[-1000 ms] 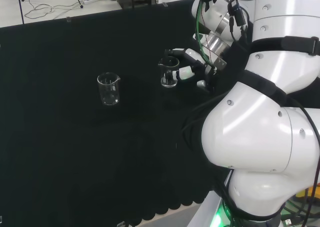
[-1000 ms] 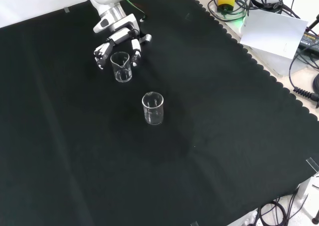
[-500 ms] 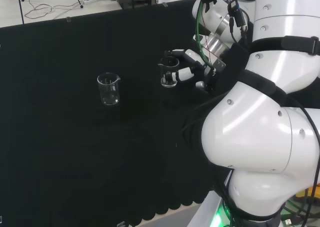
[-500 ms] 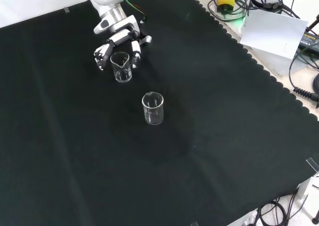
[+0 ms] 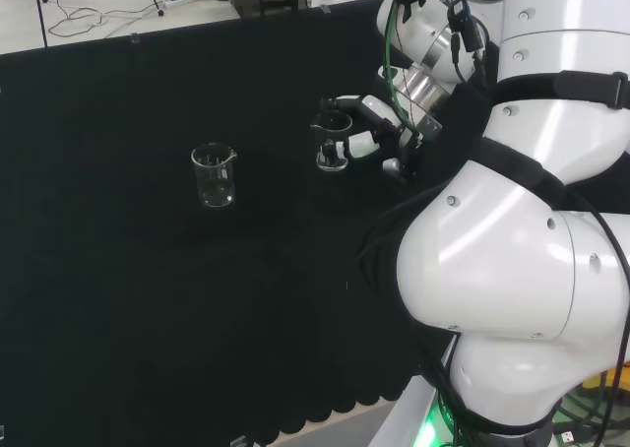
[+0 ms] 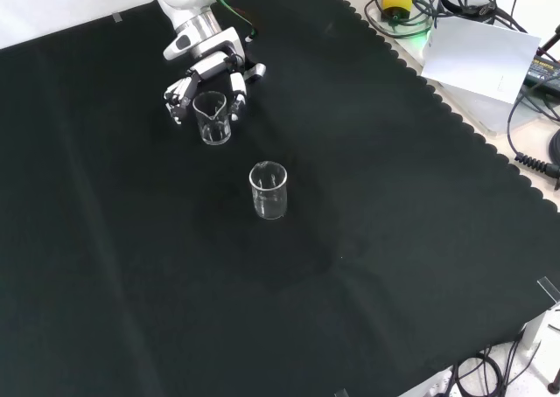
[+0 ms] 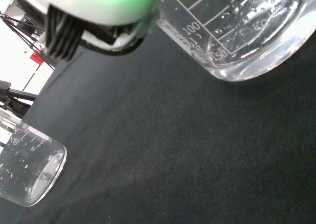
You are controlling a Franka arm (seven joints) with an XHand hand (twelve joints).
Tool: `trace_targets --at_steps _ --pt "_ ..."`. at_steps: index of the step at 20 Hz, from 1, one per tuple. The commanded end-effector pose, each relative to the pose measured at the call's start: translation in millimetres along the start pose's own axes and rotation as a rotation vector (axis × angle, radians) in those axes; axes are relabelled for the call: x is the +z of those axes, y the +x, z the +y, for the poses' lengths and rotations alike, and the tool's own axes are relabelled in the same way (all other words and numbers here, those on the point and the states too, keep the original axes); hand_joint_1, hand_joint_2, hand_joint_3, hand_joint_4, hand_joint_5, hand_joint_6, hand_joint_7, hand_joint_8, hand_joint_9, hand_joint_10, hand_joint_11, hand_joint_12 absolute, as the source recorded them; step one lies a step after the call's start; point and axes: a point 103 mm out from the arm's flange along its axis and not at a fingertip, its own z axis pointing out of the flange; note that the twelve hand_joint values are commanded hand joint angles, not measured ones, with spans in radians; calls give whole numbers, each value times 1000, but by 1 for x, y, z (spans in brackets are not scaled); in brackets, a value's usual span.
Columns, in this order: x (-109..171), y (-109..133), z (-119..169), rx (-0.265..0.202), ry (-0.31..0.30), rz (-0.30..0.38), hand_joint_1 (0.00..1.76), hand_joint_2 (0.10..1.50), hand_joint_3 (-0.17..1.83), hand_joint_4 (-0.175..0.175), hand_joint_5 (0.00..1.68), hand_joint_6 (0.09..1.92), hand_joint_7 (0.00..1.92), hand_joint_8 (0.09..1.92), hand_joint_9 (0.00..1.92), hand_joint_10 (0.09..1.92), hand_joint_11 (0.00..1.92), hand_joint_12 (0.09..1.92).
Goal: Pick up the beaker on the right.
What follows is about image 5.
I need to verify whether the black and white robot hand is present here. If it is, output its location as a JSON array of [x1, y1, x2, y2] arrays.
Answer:
[[318, 93, 443, 187]]

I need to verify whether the clear glass beaker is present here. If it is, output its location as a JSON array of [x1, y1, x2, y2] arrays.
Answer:
[[309, 110, 355, 174], [190, 142, 239, 209]]

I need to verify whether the white base platform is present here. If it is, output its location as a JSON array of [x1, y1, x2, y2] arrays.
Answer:
[[366, 375, 447, 447]]

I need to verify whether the black cloth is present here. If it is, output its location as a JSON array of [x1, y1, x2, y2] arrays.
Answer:
[[0, 0, 498, 447]]

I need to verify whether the yellow stop button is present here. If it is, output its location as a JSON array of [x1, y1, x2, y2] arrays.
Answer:
[[580, 362, 630, 395]]

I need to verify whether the grey floor cable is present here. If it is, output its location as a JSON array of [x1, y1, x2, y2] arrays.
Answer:
[[48, 0, 166, 39]]

